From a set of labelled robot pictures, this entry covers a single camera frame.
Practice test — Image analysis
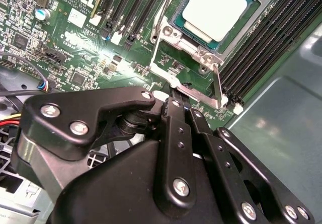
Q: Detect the silver CPU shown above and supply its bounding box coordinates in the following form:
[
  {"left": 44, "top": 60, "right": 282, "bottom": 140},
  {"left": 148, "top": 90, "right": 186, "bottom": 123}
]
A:
[{"left": 171, "top": 0, "right": 261, "bottom": 51}]

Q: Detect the wire locking lever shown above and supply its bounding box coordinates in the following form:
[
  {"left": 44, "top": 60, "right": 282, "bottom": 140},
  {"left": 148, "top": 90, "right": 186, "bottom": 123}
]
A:
[{"left": 150, "top": 0, "right": 176, "bottom": 43}]

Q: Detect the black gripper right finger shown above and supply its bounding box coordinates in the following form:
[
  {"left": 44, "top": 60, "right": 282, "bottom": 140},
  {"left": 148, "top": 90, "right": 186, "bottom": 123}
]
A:
[{"left": 180, "top": 82, "right": 315, "bottom": 224}]

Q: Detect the metal socket cover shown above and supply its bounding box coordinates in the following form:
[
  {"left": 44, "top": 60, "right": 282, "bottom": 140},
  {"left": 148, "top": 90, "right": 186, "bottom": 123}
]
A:
[{"left": 149, "top": 36, "right": 228, "bottom": 109}]

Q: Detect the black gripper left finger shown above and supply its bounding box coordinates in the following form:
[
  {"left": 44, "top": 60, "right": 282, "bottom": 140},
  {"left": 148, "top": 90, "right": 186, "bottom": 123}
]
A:
[{"left": 11, "top": 84, "right": 199, "bottom": 212}]

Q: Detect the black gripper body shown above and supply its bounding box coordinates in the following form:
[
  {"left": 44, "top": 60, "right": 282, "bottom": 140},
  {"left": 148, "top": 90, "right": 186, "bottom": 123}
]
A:
[{"left": 50, "top": 140, "right": 239, "bottom": 224}]

